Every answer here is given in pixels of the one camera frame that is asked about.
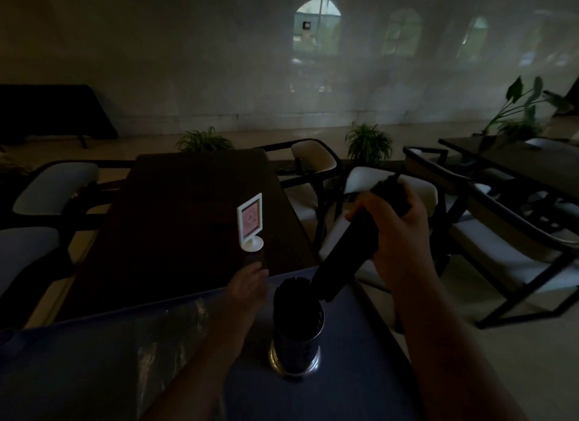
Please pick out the person's right forearm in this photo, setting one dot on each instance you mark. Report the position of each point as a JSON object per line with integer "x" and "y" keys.
{"x": 443, "y": 353}

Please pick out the black table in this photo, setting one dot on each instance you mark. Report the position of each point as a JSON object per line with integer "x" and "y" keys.
{"x": 49, "y": 111}

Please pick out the white table sign stand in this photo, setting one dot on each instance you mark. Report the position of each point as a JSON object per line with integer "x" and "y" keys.
{"x": 249, "y": 219}

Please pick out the person's left fingers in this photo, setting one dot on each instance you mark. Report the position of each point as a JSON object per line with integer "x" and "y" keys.
{"x": 257, "y": 278}

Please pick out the metal chopstick holder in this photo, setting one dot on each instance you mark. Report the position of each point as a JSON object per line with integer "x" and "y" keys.
{"x": 296, "y": 348}

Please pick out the black chair with white cushion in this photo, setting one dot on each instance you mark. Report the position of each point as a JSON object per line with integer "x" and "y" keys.
{"x": 314, "y": 160}
{"x": 425, "y": 163}
{"x": 27, "y": 258}
{"x": 506, "y": 249}
{"x": 362, "y": 181}
{"x": 54, "y": 187}

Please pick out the tall broad-leaf plant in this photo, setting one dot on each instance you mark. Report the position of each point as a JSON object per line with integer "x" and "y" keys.
{"x": 520, "y": 117}

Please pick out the dark wooden table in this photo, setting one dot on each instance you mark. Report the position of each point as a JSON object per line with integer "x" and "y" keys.
{"x": 533, "y": 163}
{"x": 181, "y": 226}

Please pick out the person's right hand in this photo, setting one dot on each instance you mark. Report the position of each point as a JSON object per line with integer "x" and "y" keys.
{"x": 402, "y": 239}

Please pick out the person's right fingers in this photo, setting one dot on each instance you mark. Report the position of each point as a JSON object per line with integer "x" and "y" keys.
{"x": 362, "y": 208}

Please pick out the small green potted plant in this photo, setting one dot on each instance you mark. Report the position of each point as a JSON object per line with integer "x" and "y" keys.
{"x": 204, "y": 141}
{"x": 368, "y": 142}

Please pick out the person's left forearm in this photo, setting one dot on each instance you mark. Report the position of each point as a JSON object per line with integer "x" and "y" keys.
{"x": 199, "y": 375}

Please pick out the bunch of black chopsticks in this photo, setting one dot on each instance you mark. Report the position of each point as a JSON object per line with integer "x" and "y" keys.
{"x": 294, "y": 298}

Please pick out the clear plastic bag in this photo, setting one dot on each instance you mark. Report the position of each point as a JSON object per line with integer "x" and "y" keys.
{"x": 172, "y": 339}

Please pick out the person's left hand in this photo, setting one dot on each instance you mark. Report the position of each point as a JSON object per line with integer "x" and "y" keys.
{"x": 244, "y": 298}

